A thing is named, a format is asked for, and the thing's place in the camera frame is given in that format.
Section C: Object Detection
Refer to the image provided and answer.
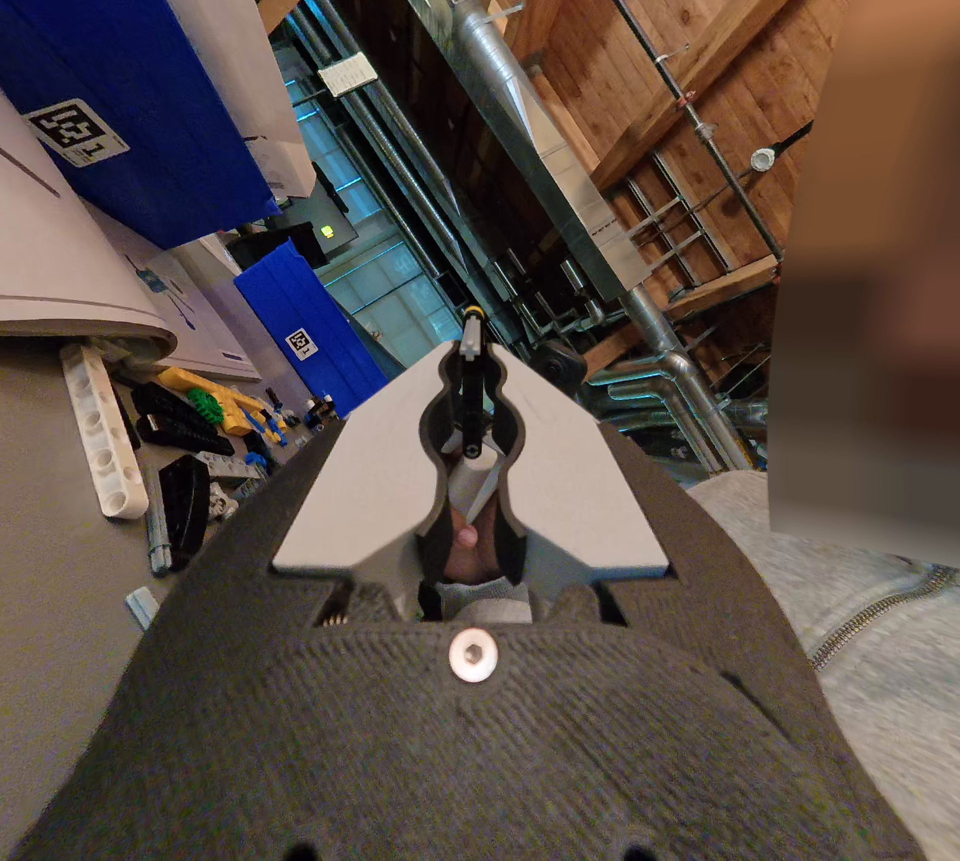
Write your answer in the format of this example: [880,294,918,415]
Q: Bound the small pale lego piece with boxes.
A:
[123,587,162,631]

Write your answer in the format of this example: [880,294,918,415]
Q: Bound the metal conduit pipes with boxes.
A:
[288,0,481,322]

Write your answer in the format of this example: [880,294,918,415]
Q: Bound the blue storage bin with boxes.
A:
[234,238,391,420]
[0,0,282,251]

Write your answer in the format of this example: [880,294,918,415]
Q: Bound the black yellow lego beam assembly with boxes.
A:
[459,306,487,461]

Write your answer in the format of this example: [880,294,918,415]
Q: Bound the pile of loose lego pieces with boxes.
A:
[60,342,316,577]

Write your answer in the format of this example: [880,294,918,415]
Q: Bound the white paper sheet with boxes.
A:
[82,201,262,382]

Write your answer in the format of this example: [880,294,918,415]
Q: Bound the metal sprinkler pipe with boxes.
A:
[551,0,787,262]

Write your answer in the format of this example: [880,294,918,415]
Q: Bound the person's right hand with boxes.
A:
[442,499,504,588]

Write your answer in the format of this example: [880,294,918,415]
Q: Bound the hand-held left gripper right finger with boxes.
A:
[486,342,672,616]

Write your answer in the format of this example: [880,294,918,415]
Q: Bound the lego instruction booklet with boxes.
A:
[0,92,177,360]

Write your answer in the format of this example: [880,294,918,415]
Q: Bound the white hanging sign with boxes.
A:
[317,51,380,99]

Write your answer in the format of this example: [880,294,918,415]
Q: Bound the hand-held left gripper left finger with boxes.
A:
[270,340,462,622]

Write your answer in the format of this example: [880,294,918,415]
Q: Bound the white printed paper bags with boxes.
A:
[112,0,320,198]

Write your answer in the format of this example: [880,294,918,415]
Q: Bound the silver round duct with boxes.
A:
[450,0,755,476]

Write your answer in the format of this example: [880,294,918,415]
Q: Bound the large display screen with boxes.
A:
[258,178,363,264]

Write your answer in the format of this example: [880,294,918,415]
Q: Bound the rectangular silver ventilation duct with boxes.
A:
[345,0,650,303]

